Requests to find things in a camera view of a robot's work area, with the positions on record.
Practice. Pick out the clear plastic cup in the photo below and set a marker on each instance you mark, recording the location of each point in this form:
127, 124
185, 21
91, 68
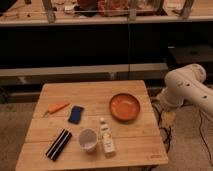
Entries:
87, 140

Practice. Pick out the orange handled tool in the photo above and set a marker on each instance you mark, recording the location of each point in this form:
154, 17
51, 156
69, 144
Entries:
55, 107

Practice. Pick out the orange clutter on shelf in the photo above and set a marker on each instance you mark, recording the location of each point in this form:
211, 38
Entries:
104, 7

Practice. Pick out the black box on right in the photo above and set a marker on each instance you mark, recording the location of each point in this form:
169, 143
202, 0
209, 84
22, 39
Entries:
185, 55

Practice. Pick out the long wooden shelf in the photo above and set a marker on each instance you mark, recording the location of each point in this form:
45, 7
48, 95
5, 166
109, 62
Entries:
67, 12

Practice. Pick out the orange ceramic bowl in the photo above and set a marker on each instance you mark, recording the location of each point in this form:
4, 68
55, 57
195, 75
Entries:
124, 107

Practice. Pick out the wooden folding table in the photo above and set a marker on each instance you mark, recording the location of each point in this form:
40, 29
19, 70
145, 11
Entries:
137, 143

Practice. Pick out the white plastic bottle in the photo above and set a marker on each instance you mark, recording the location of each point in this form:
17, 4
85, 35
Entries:
106, 138

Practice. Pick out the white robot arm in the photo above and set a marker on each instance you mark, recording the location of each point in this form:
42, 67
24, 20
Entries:
186, 83

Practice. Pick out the blue rectangular sponge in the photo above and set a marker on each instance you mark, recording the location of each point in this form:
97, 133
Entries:
75, 115

